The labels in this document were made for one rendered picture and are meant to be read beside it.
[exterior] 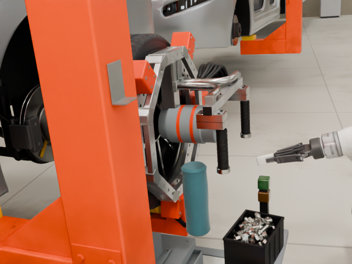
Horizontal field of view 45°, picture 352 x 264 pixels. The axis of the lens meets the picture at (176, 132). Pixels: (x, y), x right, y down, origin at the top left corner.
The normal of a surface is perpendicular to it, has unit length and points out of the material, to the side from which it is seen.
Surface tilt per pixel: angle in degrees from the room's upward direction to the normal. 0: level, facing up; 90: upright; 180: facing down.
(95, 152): 90
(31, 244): 90
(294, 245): 0
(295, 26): 90
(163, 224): 90
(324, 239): 0
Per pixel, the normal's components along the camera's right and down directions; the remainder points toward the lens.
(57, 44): -0.36, 0.33
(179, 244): -0.08, -0.94
